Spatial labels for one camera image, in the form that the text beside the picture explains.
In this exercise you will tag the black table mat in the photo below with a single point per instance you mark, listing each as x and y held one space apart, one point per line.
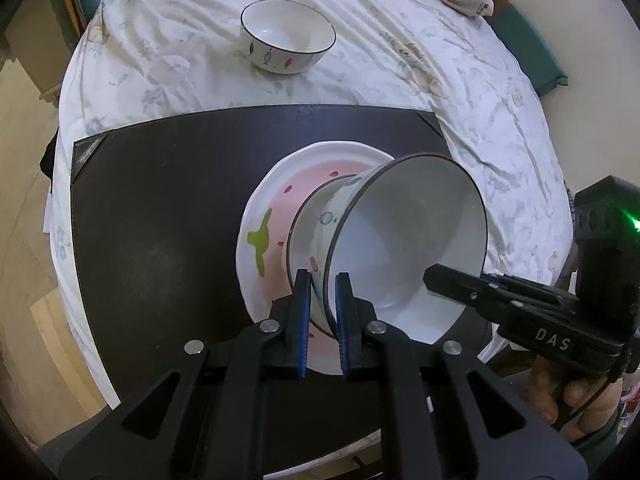
150 235

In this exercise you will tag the pink white-rimmed plate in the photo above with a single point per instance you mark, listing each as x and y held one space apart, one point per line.
248 307
260 240

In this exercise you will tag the teal mat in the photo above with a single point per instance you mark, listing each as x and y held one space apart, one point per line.
535 55

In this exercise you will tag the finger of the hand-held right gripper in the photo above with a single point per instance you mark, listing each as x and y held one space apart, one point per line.
450 280

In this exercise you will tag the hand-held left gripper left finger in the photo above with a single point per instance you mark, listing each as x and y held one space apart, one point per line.
301 320

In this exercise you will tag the white printed blanket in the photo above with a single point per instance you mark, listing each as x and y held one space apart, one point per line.
400 60

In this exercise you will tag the person's right hand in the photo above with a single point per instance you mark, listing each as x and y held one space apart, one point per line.
545 390

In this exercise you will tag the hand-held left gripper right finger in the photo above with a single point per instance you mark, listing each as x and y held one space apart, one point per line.
342 320

